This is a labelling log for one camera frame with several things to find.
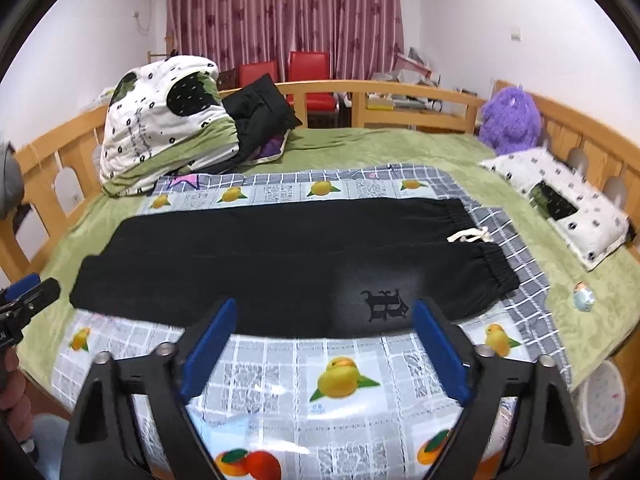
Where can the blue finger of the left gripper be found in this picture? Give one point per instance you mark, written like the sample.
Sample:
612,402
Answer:
37,299
19,288

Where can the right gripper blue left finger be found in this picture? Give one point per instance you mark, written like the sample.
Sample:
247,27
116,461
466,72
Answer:
200,347

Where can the red chair left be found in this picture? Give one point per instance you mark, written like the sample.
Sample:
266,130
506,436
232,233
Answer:
248,73

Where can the white patterned pillow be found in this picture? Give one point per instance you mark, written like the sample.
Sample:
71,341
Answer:
588,222

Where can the red chair right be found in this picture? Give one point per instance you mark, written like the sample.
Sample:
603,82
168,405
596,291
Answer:
322,108

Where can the folded white green quilt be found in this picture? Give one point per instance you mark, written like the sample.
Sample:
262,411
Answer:
164,118

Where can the black clothes pile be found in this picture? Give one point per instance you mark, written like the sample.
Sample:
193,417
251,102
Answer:
263,118

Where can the black pants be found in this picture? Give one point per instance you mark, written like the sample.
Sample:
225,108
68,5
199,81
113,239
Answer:
335,269

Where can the red chair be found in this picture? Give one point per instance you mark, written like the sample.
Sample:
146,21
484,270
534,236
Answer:
248,73
322,108

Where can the purple plush toy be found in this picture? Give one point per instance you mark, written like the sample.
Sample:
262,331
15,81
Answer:
510,121

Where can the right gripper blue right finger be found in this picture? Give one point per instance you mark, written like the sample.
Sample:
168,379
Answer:
448,348

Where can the green blanket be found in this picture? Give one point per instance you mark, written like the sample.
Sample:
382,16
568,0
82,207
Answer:
588,337

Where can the fruit print plaid sheet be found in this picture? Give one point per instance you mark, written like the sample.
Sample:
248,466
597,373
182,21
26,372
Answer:
352,408

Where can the left hand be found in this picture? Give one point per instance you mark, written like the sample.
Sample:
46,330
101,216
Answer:
13,400

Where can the white basket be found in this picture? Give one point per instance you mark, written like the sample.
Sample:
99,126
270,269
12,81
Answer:
599,402

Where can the maroon curtain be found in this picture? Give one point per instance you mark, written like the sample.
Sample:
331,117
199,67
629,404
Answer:
361,37

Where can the small round toy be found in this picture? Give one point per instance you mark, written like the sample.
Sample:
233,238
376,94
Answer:
584,298

